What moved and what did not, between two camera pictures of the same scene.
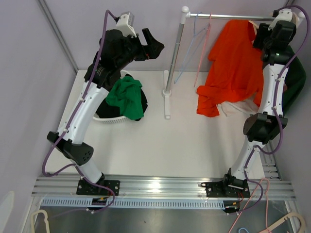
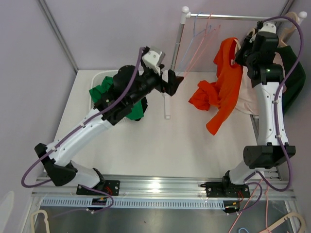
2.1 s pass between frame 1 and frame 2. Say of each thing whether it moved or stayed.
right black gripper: moved
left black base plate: stayed
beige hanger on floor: stayed
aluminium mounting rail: stayed
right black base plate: stayed
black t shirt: moved
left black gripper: moved
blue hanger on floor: stayed
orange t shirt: moved
